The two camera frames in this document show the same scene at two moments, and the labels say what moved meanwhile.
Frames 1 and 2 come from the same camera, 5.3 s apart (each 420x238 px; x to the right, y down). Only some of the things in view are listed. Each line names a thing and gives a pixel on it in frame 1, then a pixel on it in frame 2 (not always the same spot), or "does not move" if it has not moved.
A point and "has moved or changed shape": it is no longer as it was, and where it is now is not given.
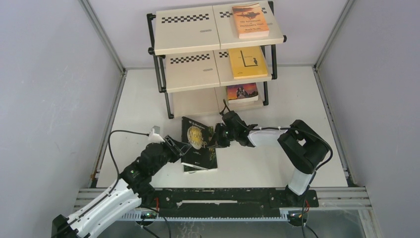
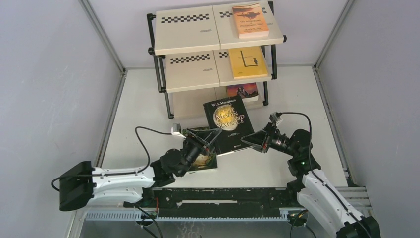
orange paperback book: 250,21 does not move
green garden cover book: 200,156 does not move
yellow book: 247,62 does not move
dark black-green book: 200,154 has moved or changed shape
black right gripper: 216,139 -> 257,140
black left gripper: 178,148 -> 206,137
